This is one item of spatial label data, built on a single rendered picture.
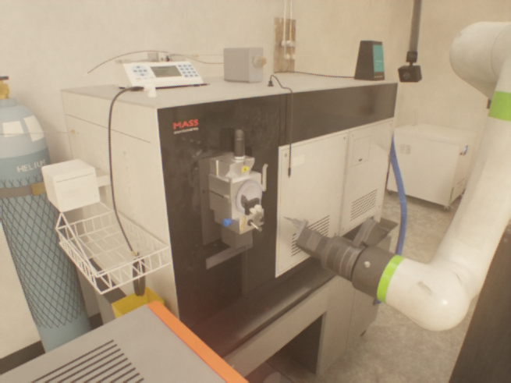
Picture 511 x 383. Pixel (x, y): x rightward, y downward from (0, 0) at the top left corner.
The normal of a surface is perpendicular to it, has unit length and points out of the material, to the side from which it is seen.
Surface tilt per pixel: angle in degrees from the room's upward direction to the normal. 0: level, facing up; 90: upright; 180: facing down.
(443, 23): 90
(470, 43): 76
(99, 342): 0
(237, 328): 0
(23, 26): 90
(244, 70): 90
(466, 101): 90
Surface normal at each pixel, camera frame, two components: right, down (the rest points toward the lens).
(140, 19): 0.70, 0.26
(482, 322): -0.84, 0.20
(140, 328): 0.00, -0.93
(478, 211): -0.71, 0.11
